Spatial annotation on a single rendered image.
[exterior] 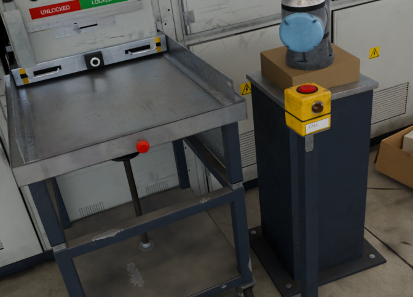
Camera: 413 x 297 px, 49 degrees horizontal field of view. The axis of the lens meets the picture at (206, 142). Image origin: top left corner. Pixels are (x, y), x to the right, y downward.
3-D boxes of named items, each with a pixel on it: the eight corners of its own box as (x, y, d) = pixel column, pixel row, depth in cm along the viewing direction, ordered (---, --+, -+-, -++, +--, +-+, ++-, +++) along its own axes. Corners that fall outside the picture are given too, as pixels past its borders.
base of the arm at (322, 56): (321, 47, 152) (322, 18, 146) (342, 64, 139) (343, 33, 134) (278, 56, 150) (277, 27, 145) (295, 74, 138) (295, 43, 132)
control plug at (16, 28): (37, 66, 142) (19, 10, 133) (21, 69, 141) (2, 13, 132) (35, 58, 149) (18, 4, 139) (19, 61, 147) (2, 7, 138)
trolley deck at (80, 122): (247, 118, 127) (246, 99, 124) (18, 188, 109) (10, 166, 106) (169, 57, 183) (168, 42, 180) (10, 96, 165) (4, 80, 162)
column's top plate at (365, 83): (324, 59, 170) (324, 55, 169) (378, 88, 142) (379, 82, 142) (246, 79, 163) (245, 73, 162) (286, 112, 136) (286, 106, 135)
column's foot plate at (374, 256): (330, 205, 210) (330, 201, 209) (386, 262, 175) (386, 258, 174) (242, 233, 200) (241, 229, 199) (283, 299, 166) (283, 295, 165)
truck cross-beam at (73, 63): (167, 50, 168) (165, 34, 165) (16, 86, 153) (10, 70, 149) (163, 46, 172) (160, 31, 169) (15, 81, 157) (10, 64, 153)
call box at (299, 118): (331, 129, 109) (332, 90, 104) (303, 138, 107) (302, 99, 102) (311, 117, 116) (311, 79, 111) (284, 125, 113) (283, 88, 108)
